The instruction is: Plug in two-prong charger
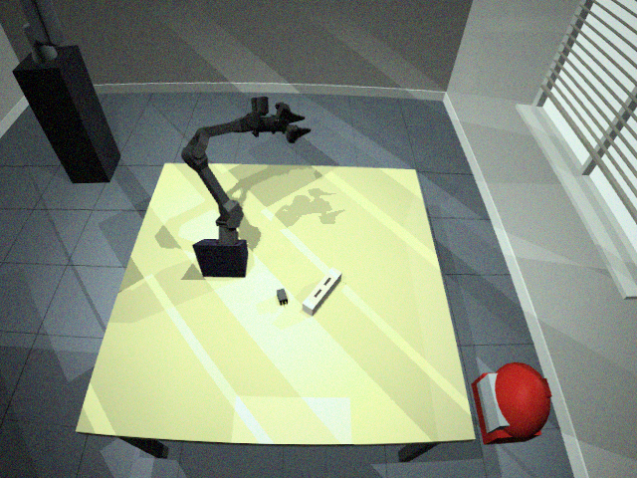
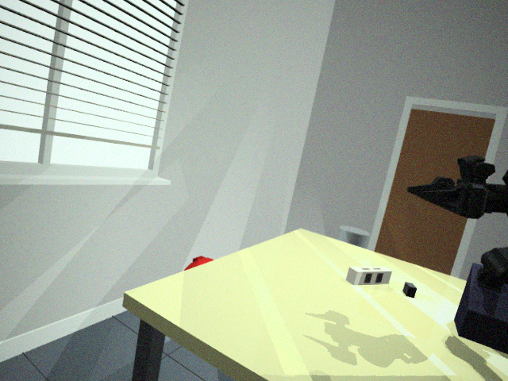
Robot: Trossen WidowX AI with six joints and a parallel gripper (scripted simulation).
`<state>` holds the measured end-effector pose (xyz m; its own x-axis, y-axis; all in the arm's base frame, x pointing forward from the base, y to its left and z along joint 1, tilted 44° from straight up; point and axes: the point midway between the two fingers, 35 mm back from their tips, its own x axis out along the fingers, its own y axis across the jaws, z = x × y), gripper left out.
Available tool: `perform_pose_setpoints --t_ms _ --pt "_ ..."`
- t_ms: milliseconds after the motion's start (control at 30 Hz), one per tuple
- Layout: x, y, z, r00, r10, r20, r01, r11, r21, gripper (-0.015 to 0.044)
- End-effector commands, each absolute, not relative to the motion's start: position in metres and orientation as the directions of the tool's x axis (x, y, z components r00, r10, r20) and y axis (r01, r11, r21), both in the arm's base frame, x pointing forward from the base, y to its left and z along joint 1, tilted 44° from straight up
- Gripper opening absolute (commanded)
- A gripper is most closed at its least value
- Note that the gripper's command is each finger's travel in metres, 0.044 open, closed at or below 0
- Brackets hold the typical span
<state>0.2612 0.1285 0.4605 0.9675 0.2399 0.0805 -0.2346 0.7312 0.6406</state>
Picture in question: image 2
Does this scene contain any black two-prong plug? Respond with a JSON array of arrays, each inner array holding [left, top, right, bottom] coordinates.
[[402, 282, 417, 298]]

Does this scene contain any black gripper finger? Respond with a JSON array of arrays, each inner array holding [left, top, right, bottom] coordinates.
[[420, 183, 467, 216], [407, 177, 441, 197]]

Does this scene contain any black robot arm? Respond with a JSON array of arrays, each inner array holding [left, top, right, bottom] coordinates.
[[456, 156, 508, 292]]

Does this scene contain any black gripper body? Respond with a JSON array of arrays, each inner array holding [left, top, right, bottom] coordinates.
[[437, 176, 501, 219]]

